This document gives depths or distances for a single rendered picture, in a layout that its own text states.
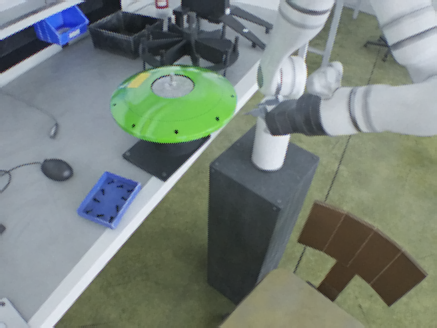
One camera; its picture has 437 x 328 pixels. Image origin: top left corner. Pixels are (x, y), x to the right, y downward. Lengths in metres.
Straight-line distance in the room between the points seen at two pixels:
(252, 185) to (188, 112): 0.29
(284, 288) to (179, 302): 0.74
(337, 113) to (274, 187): 0.44
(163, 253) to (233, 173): 0.92
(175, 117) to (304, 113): 0.30
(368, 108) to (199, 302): 1.31
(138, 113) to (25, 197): 0.36
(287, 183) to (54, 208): 0.60
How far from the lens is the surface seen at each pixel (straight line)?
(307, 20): 0.60
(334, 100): 0.50
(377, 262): 0.91
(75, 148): 0.95
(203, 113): 0.73
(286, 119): 0.56
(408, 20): 0.44
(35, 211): 0.84
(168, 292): 1.64
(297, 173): 0.94
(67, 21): 1.61
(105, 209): 0.77
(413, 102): 0.44
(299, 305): 0.99
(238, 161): 0.94
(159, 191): 0.79
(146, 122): 0.72
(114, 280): 1.71
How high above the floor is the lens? 1.52
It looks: 47 degrees down
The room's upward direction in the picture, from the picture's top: 3 degrees clockwise
